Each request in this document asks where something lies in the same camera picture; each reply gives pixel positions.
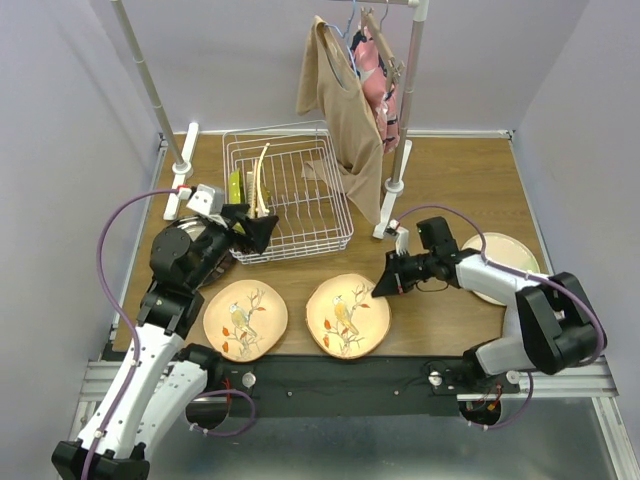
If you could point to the orange woven bamboo tray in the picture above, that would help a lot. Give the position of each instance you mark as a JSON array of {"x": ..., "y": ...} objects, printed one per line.
[{"x": 249, "y": 192}]

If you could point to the blue wire hanger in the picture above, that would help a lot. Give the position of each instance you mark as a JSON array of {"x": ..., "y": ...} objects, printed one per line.
[{"x": 345, "y": 35}]

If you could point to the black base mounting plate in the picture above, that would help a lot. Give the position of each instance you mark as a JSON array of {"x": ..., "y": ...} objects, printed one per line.
[{"x": 291, "y": 386}]

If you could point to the wooden clip hanger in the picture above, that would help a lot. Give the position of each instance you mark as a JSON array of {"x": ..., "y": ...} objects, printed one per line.
[{"x": 393, "y": 66}]

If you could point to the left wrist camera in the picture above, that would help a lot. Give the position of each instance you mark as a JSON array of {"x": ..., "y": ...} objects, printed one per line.
[{"x": 206, "y": 201}]

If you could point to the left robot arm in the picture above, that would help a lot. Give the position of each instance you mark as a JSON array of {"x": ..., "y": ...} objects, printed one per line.
[{"x": 161, "y": 374}]

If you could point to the white clothes rack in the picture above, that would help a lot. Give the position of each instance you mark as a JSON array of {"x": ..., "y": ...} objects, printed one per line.
[{"x": 182, "y": 167}]

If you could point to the green polka dot plate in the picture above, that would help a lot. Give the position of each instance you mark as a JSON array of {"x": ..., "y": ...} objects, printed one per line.
[{"x": 236, "y": 188}]

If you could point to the green yellow woven mat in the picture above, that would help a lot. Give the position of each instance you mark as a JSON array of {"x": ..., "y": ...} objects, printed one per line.
[{"x": 258, "y": 208}]

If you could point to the white leaf pattern plate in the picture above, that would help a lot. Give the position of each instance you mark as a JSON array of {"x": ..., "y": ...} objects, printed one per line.
[{"x": 506, "y": 250}]

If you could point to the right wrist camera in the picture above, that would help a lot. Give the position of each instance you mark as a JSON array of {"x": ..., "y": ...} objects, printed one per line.
[{"x": 400, "y": 235}]

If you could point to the bird pattern plate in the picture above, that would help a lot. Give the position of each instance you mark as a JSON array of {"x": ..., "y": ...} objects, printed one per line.
[
  {"x": 245, "y": 320},
  {"x": 344, "y": 319}
]

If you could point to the white wire dish rack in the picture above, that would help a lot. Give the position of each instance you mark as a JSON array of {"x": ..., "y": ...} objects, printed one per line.
[{"x": 302, "y": 185}]

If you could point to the grey folded cloth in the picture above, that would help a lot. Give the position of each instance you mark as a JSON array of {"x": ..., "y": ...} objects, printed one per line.
[{"x": 511, "y": 328}]

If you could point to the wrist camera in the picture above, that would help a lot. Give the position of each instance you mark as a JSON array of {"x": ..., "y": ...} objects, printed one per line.
[
  {"x": 400, "y": 235},
  {"x": 206, "y": 201}
]

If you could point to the black rimmed striped plate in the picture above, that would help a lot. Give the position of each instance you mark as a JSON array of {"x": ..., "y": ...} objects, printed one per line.
[{"x": 194, "y": 226}]

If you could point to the beige t-shirt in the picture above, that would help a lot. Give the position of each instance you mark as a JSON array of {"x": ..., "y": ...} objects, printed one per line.
[{"x": 328, "y": 84}]

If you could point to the pink patterned garment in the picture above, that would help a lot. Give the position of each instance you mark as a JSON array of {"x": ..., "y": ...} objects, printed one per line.
[{"x": 382, "y": 100}]

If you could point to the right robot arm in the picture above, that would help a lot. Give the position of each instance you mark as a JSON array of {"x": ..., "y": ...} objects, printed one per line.
[{"x": 549, "y": 324}]

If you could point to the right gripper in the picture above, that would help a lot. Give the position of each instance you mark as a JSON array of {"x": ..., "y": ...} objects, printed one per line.
[{"x": 393, "y": 280}]

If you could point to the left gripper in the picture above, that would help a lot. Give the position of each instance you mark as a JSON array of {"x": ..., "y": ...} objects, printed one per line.
[{"x": 257, "y": 234}]

